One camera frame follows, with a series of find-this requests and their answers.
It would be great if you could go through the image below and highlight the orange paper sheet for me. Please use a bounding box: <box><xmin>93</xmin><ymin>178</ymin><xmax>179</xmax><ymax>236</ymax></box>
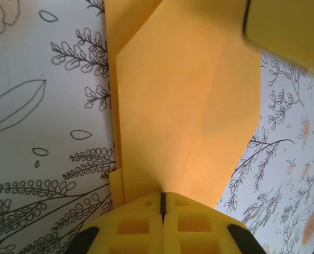
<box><xmin>104</xmin><ymin>0</ymin><xmax>262</xmax><ymax>210</ymax></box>

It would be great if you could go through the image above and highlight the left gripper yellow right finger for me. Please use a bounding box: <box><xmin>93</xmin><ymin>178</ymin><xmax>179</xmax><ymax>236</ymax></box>
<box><xmin>161</xmin><ymin>192</ymin><xmax>263</xmax><ymax>254</ymax></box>

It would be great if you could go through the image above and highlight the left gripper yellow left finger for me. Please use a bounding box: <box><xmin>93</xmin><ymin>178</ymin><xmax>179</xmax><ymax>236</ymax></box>
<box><xmin>69</xmin><ymin>192</ymin><xmax>164</xmax><ymax>254</ymax></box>

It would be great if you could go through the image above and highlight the floral table cover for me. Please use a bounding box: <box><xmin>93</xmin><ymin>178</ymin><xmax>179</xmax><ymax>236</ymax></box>
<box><xmin>0</xmin><ymin>0</ymin><xmax>314</xmax><ymax>254</ymax></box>

